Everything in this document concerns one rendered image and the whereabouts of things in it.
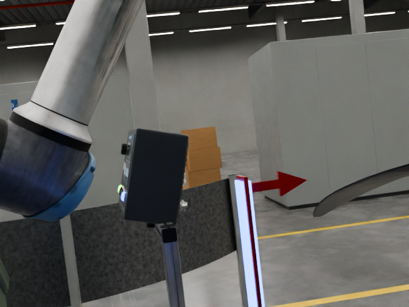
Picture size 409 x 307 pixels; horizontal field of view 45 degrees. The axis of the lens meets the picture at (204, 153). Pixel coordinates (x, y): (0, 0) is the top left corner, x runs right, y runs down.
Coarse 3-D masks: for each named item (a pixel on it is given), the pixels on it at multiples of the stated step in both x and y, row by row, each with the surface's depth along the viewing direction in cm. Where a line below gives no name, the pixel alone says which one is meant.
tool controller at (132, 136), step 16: (128, 144) 115; (144, 144) 101; (160, 144) 102; (176, 144) 102; (128, 160) 108; (144, 160) 101; (160, 160) 102; (176, 160) 103; (128, 176) 102; (144, 176) 101; (160, 176) 102; (176, 176) 103; (128, 192) 101; (144, 192) 101; (160, 192) 102; (176, 192) 103; (128, 208) 101; (144, 208) 101; (160, 208) 102; (176, 208) 103
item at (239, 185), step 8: (240, 184) 45; (240, 192) 46; (240, 200) 46; (240, 208) 46; (240, 216) 47; (240, 224) 47; (240, 232) 47; (248, 232) 45; (248, 240) 45; (248, 248) 45; (248, 256) 46; (248, 264) 46; (248, 272) 46; (248, 280) 47; (248, 288) 47; (248, 296) 47; (248, 304) 48; (256, 304) 46
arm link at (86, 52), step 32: (96, 0) 67; (128, 0) 68; (64, 32) 68; (96, 32) 67; (128, 32) 71; (64, 64) 67; (96, 64) 68; (32, 96) 69; (64, 96) 67; (96, 96) 70; (32, 128) 65; (64, 128) 66; (0, 160) 63; (32, 160) 65; (64, 160) 67; (0, 192) 64; (32, 192) 66; (64, 192) 68
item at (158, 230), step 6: (168, 222) 102; (156, 228) 107; (162, 228) 97; (168, 228) 97; (174, 228) 97; (162, 234) 97; (168, 234) 97; (174, 234) 97; (162, 240) 97; (168, 240) 97; (174, 240) 97
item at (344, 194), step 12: (396, 168) 40; (408, 168) 40; (360, 180) 43; (372, 180) 44; (384, 180) 46; (336, 192) 48; (348, 192) 50; (360, 192) 55; (324, 204) 54; (336, 204) 57
